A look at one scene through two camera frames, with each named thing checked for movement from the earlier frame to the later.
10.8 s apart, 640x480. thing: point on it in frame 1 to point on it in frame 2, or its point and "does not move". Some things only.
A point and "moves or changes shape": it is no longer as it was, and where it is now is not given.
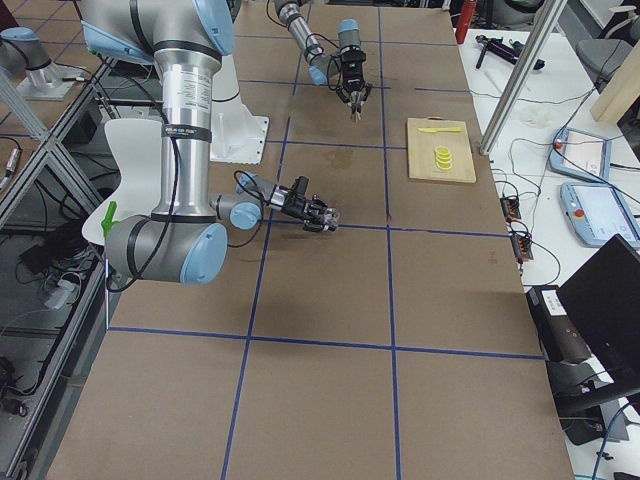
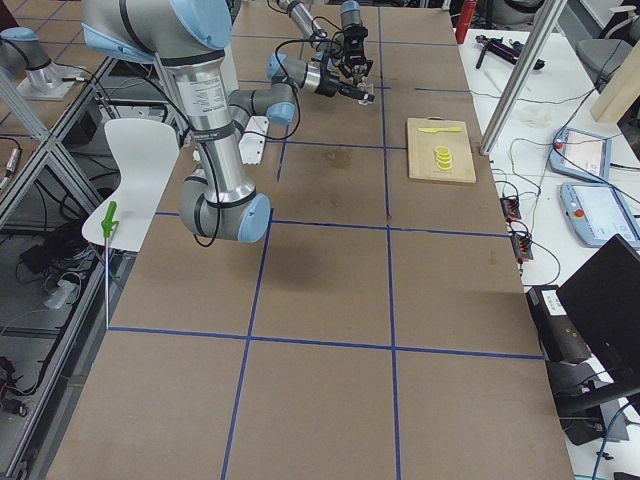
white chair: [138, 190] does not move
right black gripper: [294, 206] to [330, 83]
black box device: [559, 333] does not move
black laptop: [603, 294] does not move
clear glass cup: [332, 217] moves or changes shape
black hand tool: [506, 50] does not move
